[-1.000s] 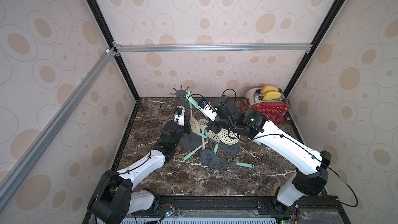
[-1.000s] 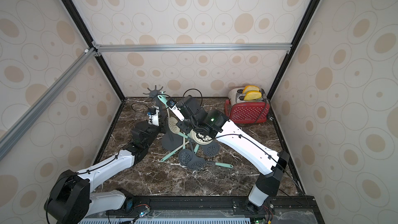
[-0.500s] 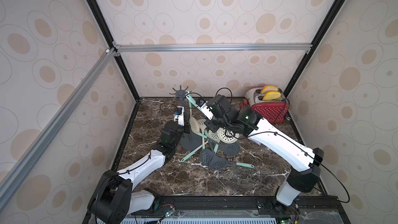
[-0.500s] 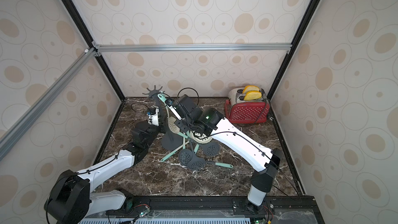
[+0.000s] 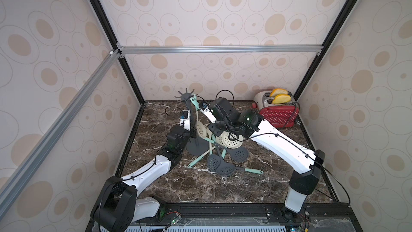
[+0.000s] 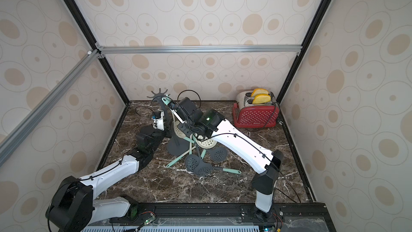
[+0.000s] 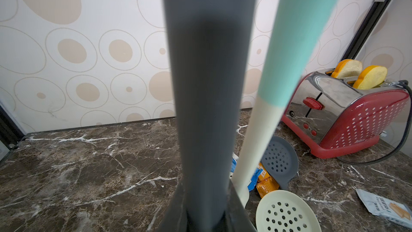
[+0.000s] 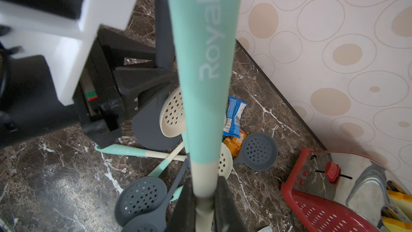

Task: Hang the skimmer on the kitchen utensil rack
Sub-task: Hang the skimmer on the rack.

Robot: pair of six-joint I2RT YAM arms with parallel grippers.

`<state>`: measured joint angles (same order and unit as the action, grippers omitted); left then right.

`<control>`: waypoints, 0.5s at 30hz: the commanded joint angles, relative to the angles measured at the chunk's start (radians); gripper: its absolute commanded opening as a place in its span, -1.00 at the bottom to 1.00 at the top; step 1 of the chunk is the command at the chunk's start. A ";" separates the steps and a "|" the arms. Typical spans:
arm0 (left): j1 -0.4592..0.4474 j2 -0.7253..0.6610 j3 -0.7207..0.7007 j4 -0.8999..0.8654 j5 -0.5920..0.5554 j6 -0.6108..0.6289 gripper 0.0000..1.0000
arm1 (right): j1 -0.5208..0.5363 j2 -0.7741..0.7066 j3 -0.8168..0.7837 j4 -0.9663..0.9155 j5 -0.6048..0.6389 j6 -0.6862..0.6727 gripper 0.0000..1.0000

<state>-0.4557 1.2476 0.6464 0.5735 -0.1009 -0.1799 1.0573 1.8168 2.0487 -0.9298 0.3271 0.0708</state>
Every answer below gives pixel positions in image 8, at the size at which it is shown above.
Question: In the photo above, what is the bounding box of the cream skimmer near packets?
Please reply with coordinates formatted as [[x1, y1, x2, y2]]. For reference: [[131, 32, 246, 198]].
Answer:
[[169, 141, 234, 203]]

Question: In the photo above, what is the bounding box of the red silver toaster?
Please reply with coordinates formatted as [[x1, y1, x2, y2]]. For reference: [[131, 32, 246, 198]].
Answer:
[[281, 147, 412, 232]]

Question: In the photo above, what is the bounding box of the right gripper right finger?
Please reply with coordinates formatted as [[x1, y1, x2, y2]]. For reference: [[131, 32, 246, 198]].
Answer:
[[214, 176, 248, 232]]

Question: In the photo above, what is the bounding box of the grey skimmer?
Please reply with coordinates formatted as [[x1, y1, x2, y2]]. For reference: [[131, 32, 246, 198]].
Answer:
[[114, 177, 167, 227], [233, 133, 278, 171], [122, 159, 190, 232]]

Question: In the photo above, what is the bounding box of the blue snack packet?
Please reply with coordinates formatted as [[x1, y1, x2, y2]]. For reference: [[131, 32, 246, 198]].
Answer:
[[223, 96, 248, 138]]

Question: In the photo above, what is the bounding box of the grey skimmer mint handle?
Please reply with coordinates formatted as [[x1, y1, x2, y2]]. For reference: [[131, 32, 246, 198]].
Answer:
[[148, 141, 186, 177]]

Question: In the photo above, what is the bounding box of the grey skimmer lower left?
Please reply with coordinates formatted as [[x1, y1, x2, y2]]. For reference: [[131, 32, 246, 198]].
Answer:
[[114, 177, 167, 227]]

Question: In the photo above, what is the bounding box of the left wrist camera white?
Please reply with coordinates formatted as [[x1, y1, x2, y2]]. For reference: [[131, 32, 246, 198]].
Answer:
[[1, 0, 137, 106]]

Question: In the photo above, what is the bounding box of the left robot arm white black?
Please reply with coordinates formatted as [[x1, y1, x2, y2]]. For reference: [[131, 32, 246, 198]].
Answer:
[[1, 27, 178, 148]]

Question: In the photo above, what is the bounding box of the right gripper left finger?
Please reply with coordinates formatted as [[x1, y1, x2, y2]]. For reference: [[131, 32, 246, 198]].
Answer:
[[165, 178, 196, 232]]

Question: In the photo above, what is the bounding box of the cream skimmer mint handle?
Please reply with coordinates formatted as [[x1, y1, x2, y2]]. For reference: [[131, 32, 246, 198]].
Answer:
[[159, 87, 186, 137], [168, 0, 241, 232]]

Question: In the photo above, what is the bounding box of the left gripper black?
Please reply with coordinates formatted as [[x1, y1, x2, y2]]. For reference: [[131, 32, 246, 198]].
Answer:
[[73, 29, 178, 148]]

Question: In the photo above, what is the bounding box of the grey utensil rack stand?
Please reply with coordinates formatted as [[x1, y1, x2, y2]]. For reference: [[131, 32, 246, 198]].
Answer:
[[132, 0, 180, 151]]

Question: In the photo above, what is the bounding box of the cream skimmer upper left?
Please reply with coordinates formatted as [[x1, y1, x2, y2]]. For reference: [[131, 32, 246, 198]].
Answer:
[[94, 144, 169, 159]]

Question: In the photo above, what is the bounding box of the orange snack packet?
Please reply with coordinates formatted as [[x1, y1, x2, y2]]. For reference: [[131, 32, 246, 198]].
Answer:
[[223, 130, 249, 157]]

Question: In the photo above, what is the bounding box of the grey skimmer centre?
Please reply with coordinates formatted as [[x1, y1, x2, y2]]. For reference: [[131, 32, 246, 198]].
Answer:
[[122, 159, 190, 232]]

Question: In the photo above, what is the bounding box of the grey skimmer far right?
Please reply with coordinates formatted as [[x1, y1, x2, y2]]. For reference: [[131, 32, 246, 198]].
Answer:
[[233, 133, 278, 171]]

